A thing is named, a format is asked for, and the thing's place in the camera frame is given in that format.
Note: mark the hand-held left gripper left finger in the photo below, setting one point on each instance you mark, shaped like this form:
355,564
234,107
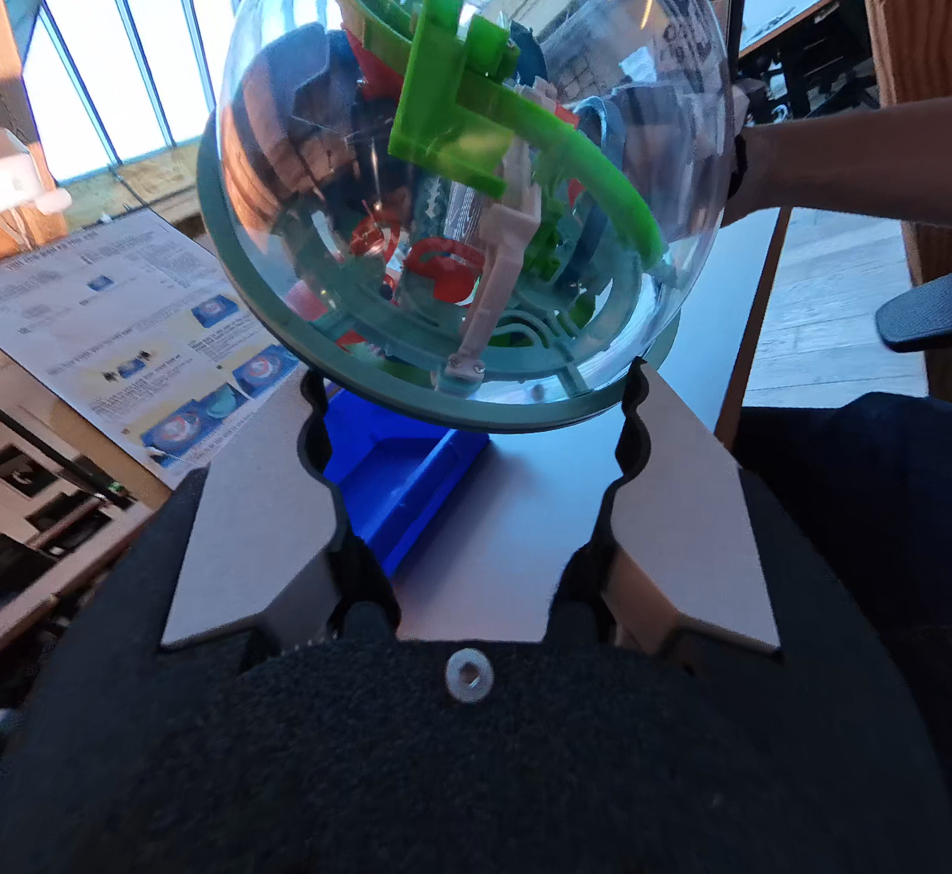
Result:
260,547

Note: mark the wooden post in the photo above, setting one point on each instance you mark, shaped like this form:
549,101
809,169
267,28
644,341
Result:
911,11

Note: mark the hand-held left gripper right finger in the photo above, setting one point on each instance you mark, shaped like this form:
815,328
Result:
684,532

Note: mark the person's right forearm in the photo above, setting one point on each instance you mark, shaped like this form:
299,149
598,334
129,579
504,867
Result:
840,160

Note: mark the black chair armrest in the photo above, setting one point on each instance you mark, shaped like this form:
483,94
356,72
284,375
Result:
918,312

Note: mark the large grid window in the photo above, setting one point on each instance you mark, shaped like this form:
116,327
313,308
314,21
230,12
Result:
126,34

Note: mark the blue plastic bin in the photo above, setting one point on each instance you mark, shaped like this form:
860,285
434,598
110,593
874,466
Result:
401,480

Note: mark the clear plastic maze ball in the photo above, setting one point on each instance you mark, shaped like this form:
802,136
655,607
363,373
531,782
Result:
461,145

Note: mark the printed instruction sheet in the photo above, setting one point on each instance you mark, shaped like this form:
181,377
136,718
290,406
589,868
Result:
134,324

